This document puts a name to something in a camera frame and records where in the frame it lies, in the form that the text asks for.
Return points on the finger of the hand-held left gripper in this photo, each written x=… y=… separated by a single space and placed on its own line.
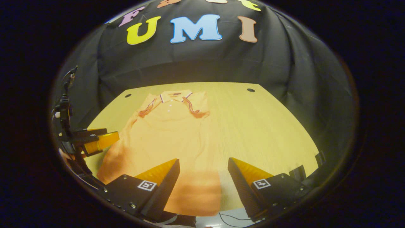
x=101 y=142

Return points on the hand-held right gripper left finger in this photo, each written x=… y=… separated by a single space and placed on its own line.
x=166 y=186

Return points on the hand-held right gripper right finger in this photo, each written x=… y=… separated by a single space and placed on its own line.
x=242 y=190

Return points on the orange T-shirt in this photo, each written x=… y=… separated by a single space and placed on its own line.
x=164 y=136

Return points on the black backdrop cloth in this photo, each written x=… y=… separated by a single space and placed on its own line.
x=196 y=63

